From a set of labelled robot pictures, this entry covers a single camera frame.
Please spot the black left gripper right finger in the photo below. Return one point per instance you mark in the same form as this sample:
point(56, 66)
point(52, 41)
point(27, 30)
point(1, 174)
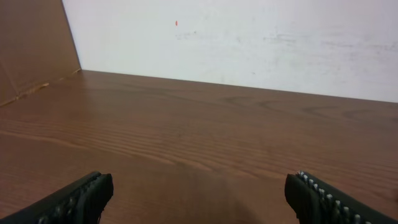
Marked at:
point(316, 202)

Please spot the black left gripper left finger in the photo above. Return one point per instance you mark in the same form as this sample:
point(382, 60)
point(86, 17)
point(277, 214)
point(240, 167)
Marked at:
point(82, 201)

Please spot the brown cardboard panel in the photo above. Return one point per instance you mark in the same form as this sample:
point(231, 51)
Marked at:
point(37, 46)

